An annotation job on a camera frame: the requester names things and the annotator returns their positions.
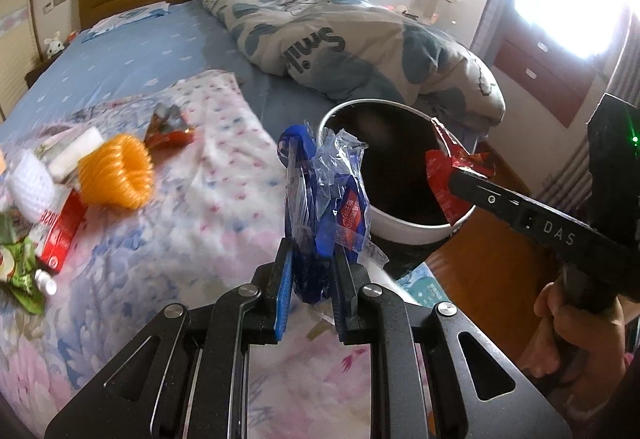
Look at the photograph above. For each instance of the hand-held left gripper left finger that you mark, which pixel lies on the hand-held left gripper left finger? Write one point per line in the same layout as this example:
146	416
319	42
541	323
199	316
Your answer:
282	291

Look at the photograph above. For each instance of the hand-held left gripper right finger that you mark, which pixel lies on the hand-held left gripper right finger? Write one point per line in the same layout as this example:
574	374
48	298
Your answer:
344	294

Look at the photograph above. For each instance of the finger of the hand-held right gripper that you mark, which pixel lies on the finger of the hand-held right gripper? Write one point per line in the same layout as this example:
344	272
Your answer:
487	196

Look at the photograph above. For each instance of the red foil wrapper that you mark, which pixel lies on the red foil wrapper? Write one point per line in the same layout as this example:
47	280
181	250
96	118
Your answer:
442	181

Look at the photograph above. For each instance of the blue clear plastic wrapper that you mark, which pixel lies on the blue clear plastic wrapper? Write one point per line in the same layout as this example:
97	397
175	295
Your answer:
345	209

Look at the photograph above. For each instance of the white round trash bin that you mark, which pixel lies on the white round trash bin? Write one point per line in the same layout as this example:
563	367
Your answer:
395	164

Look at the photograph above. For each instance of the white foam net sleeve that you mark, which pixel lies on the white foam net sleeve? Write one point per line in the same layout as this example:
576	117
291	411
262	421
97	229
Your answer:
27	184

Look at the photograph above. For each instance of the person's right hand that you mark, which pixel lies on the person's right hand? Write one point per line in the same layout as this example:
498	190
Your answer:
585	344

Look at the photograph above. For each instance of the white radiator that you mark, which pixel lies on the white radiator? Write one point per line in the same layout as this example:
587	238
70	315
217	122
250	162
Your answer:
565	184

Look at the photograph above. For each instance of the teal printed box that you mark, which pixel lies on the teal printed box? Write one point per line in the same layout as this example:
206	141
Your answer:
425	291

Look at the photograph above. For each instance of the floral blanket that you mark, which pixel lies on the floral blanket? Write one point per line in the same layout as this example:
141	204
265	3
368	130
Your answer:
200	219

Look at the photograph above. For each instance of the reddish brown dresser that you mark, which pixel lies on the reddish brown dresser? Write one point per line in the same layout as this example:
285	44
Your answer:
540	69

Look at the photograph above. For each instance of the brown red snack wrapper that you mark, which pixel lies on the brown red snack wrapper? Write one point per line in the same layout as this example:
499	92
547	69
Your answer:
170	136

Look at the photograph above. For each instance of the orange foam net sleeve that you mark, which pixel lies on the orange foam net sleeve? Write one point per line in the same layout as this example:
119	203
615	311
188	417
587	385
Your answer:
115	174

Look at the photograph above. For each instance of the cream blue printed quilt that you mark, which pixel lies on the cream blue printed quilt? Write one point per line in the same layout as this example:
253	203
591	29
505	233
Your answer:
350	44

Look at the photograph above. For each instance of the red white carton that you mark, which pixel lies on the red white carton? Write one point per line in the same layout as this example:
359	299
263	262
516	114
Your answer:
60	239

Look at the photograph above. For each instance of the small white bottle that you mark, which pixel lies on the small white bottle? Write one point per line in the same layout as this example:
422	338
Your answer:
46	283

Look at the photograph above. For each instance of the white tissue pack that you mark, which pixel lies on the white tissue pack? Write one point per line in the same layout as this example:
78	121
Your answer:
75	151

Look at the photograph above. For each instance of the green printed wrapper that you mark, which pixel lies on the green printed wrapper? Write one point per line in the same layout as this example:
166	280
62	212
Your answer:
17	264

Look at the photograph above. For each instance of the bed with blue sheet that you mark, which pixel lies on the bed with blue sheet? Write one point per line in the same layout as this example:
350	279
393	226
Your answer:
140	54

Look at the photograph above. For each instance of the blue white pillow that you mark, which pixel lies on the blue white pillow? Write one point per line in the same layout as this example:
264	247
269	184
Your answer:
125	19

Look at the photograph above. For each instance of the wooden nightstand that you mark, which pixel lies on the wooden nightstand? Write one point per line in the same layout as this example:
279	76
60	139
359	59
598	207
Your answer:
37	71

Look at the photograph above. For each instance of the white plush rabbit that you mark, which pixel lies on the white plush rabbit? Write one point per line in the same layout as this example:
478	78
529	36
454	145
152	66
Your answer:
55	46

